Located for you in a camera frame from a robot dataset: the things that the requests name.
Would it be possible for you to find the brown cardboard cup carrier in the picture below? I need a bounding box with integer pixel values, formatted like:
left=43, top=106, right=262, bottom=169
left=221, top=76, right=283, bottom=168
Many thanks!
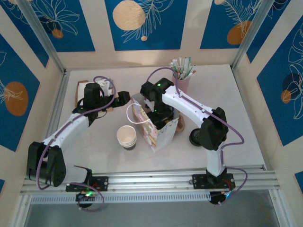
left=176, top=113, right=186, bottom=133

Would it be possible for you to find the white paper bag with handles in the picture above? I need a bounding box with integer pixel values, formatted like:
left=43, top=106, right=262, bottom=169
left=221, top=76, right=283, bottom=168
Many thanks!
left=126, top=92, right=180, bottom=154

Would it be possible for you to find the black cup lid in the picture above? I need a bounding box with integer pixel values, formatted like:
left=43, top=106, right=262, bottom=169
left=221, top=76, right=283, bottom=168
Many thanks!
left=188, top=129, right=202, bottom=147

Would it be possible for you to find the white napkin stack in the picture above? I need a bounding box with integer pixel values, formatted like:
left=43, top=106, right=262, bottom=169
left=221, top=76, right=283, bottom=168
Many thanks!
left=79, top=81, right=87, bottom=99

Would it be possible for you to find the pink straw holder cup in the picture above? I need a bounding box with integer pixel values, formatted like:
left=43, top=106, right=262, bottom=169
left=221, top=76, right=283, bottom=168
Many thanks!
left=171, top=73, right=191, bottom=95

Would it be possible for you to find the stack of white paper cups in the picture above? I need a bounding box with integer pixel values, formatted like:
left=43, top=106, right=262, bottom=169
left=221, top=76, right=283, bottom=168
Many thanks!
left=116, top=125, right=137, bottom=151

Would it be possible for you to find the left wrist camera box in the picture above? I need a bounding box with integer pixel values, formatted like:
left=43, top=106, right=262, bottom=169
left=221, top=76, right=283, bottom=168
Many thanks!
left=98, top=79, right=113, bottom=96

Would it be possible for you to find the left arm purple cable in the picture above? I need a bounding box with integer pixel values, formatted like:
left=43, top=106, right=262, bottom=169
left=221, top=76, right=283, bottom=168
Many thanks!
left=36, top=75, right=116, bottom=211

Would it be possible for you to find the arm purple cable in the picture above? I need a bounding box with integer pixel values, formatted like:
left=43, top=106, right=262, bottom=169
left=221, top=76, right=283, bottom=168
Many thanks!
left=36, top=75, right=116, bottom=211
left=146, top=67, right=248, bottom=204

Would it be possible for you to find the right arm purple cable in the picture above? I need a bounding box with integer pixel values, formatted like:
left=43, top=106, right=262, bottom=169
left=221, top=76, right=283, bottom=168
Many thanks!
left=146, top=67, right=248, bottom=204

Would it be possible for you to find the aluminium table edge rail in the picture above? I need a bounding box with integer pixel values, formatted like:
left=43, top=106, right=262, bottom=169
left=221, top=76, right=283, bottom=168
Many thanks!
left=34, top=70, right=71, bottom=175

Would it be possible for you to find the aluminium frame post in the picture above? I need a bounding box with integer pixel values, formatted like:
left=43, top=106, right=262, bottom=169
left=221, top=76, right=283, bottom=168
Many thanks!
left=18, top=0, right=66, bottom=74
left=231, top=0, right=276, bottom=70

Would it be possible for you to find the long aluminium frame rail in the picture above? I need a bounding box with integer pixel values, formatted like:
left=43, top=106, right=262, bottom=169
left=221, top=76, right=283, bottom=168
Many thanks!
left=20, top=168, right=281, bottom=194

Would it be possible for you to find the white slotted cable duct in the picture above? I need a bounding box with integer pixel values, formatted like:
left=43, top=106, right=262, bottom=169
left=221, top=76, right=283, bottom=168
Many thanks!
left=29, top=191, right=213, bottom=206

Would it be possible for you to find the aluminium frame leg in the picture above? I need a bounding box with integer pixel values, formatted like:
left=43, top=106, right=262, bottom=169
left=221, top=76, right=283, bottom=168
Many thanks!
left=13, top=195, right=33, bottom=227
left=268, top=189, right=293, bottom=227

